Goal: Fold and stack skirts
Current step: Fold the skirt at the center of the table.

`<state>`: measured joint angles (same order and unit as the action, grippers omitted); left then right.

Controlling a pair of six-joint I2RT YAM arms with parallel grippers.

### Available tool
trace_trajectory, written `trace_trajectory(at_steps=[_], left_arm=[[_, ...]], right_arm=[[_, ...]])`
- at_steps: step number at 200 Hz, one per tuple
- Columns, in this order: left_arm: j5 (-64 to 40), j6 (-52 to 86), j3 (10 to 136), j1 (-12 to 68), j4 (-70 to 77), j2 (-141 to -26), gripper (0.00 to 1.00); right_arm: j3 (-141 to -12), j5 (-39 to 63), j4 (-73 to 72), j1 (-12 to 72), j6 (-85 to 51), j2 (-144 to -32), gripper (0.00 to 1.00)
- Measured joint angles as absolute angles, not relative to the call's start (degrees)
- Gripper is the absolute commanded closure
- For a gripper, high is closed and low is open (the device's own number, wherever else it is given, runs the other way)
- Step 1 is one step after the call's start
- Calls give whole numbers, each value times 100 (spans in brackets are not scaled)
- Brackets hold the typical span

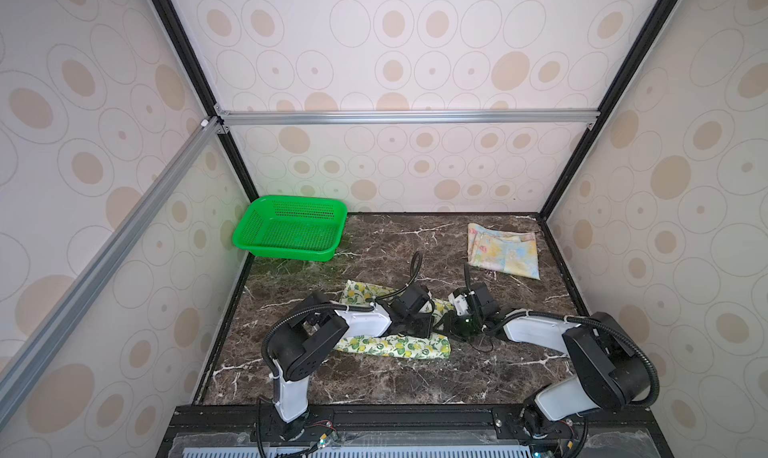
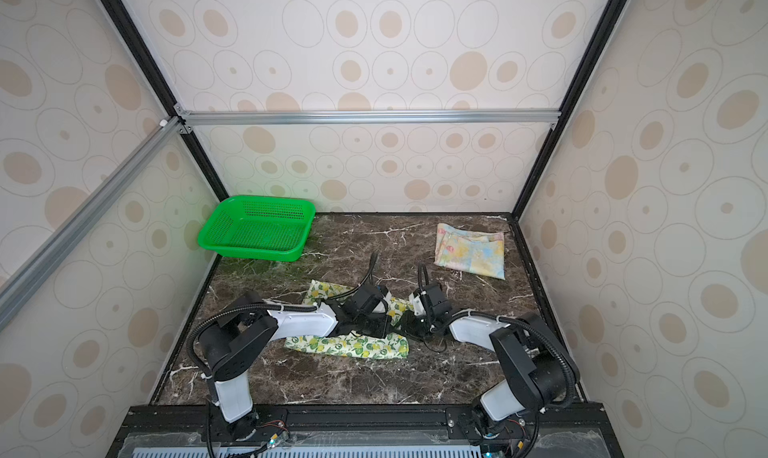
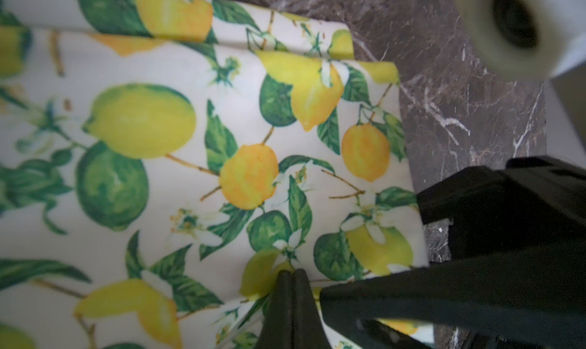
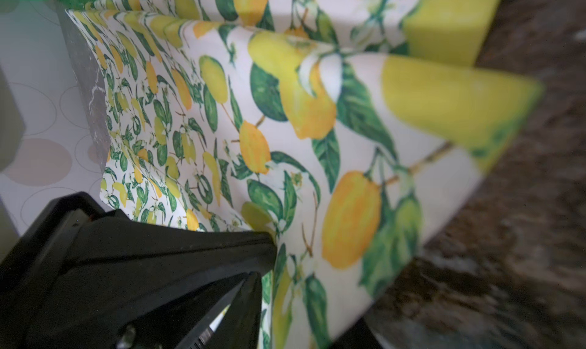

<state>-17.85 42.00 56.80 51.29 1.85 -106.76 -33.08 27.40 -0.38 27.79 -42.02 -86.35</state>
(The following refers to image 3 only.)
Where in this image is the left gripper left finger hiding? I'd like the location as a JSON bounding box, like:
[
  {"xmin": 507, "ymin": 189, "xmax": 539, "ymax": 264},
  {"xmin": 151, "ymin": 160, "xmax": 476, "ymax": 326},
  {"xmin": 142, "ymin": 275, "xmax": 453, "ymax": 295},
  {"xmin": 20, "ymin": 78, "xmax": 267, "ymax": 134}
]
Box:
[{"xmin": 255, "ymin": 271, "xmax": 293, "ymax": 349}]

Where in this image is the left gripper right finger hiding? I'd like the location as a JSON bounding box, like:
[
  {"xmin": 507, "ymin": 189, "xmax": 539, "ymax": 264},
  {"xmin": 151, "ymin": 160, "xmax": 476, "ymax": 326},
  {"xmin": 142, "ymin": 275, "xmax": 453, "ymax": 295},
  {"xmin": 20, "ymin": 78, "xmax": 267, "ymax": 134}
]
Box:
[{"xmin": 292, "ymin": 269, "xmax": 331, "ymax": 349}]

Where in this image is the lemon print skirt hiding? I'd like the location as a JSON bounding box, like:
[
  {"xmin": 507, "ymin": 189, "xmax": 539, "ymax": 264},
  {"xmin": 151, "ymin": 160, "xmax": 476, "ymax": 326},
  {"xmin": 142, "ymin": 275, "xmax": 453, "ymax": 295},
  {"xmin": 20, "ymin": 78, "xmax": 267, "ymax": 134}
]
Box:
[{"xmin": 1, "ymin": 0, "xmax": 428, "ymax": 348}]

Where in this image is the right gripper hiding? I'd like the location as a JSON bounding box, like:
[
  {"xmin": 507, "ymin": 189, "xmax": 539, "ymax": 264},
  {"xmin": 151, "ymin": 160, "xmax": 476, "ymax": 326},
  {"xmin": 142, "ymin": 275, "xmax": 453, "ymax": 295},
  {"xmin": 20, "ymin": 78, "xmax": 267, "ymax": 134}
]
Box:
[{"xmin": 320, "ymin": 156, "xmax": 585, "ymax": 348}]

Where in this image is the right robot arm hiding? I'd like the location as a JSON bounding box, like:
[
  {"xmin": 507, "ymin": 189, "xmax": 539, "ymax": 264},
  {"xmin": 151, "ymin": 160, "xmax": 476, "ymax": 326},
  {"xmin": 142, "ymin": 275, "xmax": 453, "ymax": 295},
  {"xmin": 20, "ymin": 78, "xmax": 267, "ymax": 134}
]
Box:
[{"xmin": 320, "ymin": 0, "xmax": 585, "ymax": 348}]

